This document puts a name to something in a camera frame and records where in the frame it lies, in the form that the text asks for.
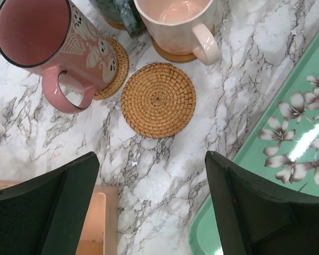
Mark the grey ceramic mug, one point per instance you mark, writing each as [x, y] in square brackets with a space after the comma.
[122, 12]

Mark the green floral tray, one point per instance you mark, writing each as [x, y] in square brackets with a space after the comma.
[282, 148]

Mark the orange plastic file organizer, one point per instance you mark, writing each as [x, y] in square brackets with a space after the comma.
[99, 232]

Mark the red ceramic mug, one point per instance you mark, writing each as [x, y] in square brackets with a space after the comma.
[55, 40]

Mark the light wooden coaster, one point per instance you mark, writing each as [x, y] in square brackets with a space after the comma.
[197, 43]

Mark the orange wooden coaster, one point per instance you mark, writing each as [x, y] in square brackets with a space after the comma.
[115, 25]

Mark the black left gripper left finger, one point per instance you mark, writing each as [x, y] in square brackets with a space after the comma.
[45, 215]

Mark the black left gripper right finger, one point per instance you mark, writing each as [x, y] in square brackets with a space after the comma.
[257, 216]

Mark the pink ceramic mug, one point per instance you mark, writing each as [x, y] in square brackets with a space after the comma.
[166, 18]

